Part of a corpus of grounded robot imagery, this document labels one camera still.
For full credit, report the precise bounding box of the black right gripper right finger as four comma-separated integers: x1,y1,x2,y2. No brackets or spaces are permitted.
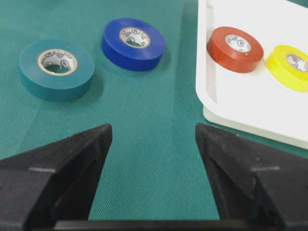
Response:
195,123,308,231

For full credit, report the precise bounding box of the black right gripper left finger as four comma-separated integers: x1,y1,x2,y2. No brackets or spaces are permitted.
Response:
0,124,112,231

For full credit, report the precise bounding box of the teal tape roll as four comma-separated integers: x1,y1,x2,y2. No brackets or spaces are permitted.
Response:
18,39,94,102

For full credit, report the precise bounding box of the yellow tape roll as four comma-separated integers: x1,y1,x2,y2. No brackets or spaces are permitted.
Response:
265,45,308,92

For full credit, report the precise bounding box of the red tape roll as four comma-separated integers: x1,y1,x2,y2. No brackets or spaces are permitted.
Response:
206,26,264,73

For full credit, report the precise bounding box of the white plastic case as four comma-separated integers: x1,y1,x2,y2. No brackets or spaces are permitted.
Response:
195,0,308,148

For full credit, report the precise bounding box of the blue tape roll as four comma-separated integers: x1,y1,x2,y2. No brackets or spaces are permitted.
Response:
101,18,166,71

